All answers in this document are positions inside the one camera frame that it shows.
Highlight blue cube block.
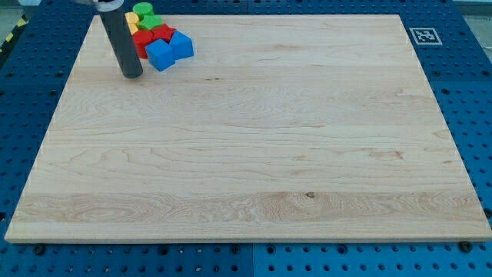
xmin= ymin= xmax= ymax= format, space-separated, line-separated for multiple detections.
xmin=145 ymin=39 xmax=175 ymax=72

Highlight blue triangle block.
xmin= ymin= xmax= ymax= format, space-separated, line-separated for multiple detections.
xmin=169 ymin=31 xmax=194 ymax=59

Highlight light wooden board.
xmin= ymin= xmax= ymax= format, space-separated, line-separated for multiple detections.
xmin=5 ymin=15 xmax=491 ymax=244

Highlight red star block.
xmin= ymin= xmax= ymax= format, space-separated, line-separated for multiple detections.
xmin=151 ymin=24 xmax=177 ymax=43

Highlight red cylinder block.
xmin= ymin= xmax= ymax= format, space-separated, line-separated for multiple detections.
xmin=132 ymin=29 xmax=153 ymax=59

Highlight green star block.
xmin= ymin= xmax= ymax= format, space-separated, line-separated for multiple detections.
xmin=138 ymin=15 xmax=164 ymax=31

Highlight yellow block behind rod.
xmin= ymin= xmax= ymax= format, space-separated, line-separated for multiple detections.
xmin=128 ymin=23 xmax=138 ymax=35

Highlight green cylinder block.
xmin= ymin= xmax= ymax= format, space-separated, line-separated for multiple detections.
xmin=132 ymin=2 xmax=155 ymax=20

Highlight yellow cylinder block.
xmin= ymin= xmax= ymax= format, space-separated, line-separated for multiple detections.
xmin=125 ymin=12 xmax=140 ymax=25

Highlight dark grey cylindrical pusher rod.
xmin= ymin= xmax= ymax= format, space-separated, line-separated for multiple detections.
xmin=98 ymin=5 xmax=143 ymax=78

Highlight white fiducial marker tag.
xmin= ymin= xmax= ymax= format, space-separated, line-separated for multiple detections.
xmin=409 ymin=27 xmax=442 ymax=45

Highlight silver rod mount collar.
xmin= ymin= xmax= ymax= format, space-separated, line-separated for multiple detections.
xmin=73 ymin=0 xmax=125 ymax=12

